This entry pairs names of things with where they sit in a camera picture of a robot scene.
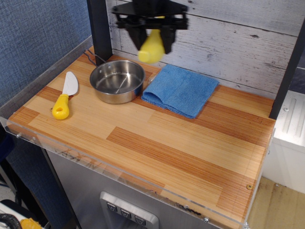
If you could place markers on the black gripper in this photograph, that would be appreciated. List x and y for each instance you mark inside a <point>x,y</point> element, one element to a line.
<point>138,15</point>

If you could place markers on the yellow plastic squeeze bottle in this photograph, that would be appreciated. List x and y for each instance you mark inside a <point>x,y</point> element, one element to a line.
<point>152,49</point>

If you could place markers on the stainless steel pot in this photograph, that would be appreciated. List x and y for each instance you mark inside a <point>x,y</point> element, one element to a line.
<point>115,82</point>

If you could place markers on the blue folded cloth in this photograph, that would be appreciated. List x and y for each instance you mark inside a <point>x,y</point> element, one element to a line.
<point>180,91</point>

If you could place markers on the clear acrylic table guard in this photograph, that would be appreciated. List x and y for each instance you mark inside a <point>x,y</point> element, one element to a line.
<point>217,195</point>

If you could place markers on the stainless steel cabinet front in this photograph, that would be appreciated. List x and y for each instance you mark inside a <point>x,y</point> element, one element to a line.
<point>83,187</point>

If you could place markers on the silver button control panel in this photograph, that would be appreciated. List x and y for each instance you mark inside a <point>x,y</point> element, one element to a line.
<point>118,211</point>

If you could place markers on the white ribbed side appliance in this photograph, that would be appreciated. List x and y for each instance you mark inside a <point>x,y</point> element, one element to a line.
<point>285,160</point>

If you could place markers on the yellow black object bottom left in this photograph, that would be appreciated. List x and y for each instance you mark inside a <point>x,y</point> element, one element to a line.
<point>11,222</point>

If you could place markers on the black left vertical post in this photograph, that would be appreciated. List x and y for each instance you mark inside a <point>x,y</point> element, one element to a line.
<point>100,30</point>

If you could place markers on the black vertical post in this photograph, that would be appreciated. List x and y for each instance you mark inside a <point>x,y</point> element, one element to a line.
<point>100,30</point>
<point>289,73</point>

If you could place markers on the yellow handled toy knife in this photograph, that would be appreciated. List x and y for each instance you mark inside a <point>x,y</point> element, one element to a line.
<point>61,109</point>

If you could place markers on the black right vertical post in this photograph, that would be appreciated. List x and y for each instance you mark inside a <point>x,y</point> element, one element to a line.
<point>289,73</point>

